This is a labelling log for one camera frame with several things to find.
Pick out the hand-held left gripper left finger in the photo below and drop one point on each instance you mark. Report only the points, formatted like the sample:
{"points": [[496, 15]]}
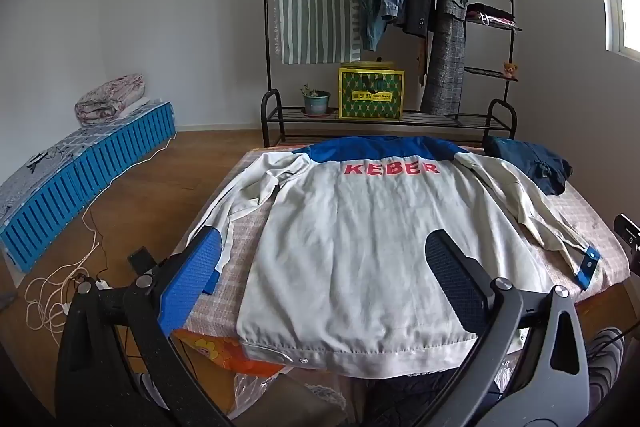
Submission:
{"points": [[192, 282]]}

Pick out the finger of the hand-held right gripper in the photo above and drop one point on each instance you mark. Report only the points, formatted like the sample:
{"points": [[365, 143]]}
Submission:
{"points": [[626, 227]]}

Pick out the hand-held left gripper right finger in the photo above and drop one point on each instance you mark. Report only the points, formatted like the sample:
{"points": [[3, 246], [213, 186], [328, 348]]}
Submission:
{"points": [[452, 279]]}

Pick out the white and blue jacket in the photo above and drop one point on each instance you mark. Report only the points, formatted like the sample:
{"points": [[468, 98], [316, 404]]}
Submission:
{"points": [[350, 257]]}

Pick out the black metal clothes rack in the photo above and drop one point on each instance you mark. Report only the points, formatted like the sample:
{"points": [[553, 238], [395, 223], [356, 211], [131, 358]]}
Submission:
{"points": [[450, 117]]}

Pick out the folded clothes on rack shelf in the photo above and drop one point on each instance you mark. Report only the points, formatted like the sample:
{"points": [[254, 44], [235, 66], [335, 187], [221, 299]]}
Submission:
{"points": [[490, 13]]}

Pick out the black device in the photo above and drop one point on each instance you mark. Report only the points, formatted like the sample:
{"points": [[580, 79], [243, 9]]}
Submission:
{"points": [[142, 259]]}

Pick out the orange floral cloth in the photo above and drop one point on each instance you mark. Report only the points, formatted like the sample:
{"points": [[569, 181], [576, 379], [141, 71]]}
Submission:
{"points": [[220, 352]]}

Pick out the dark blue folded garment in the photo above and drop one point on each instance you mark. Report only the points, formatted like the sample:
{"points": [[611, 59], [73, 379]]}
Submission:
{"points": [[530, 162]]}

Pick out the dark quilted cloth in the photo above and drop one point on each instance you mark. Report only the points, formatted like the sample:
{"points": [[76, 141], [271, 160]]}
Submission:
{"points": [[415, 399]]}

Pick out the clear plastic bag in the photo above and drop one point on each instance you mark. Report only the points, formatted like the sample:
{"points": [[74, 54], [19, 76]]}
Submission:
{"points": [[255, 394]]}

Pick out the grey patterned bed sheet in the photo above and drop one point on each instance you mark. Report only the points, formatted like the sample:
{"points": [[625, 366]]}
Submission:
{"points": [[50, 157]]}

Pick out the small teddy bear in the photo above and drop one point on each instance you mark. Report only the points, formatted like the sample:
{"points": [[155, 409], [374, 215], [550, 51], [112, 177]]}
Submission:
{"points": [[510, 70]]}

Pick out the rolled floral quilt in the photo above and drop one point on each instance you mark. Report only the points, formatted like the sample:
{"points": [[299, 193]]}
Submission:
{"points": [[107, 99]]}

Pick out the green yellow patterned box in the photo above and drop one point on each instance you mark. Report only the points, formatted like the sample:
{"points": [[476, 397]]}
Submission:
{"points": [[370, 94]]}

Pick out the potted plant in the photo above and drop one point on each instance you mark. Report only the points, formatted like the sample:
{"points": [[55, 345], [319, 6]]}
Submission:
{"points": [[316, 103]]}

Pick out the grey plaid coat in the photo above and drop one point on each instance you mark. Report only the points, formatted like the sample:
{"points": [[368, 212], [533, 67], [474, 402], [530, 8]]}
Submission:
{"points": [[447, 37]]}

